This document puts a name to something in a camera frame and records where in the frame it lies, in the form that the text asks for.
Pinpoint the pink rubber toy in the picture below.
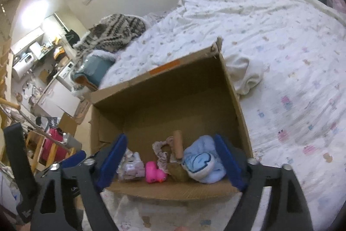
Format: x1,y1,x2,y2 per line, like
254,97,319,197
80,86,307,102
145,161,167,184

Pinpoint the tan stocking cloth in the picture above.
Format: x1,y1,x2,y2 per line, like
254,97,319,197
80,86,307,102
167,130,189,182

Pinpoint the beige scrunchie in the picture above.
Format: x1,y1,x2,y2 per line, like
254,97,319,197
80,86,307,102
152,137,180,174

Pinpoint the yellow wooden chair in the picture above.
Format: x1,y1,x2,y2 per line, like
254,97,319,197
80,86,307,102
25,131,77,174

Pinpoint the red bag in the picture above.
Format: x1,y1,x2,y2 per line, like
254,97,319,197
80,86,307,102
40,127,70,167

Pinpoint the white kitchen cabinet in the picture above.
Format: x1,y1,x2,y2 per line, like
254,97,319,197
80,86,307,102
34,79,80,118

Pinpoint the white knotted sock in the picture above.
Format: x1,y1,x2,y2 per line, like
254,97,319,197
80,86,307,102
117,148,145,181

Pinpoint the white printed bed quilt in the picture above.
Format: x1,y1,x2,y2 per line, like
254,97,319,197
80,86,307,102
100,0,345,230

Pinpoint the blue shark plush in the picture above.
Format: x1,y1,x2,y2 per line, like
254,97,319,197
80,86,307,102
181,135,226,184

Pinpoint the washing machine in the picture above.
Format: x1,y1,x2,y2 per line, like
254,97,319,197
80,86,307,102
56,61,75,91

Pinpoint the teal cushion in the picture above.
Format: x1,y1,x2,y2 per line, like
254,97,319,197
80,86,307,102
72,56,114,91

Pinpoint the white folded cloth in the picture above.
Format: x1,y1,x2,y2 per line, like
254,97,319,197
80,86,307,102
225,53,264,95

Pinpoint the cardboard box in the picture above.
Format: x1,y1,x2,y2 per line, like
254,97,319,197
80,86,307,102
90,38,252,200

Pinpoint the striped knit blanket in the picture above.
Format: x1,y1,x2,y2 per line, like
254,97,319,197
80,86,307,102
73,13,147,60

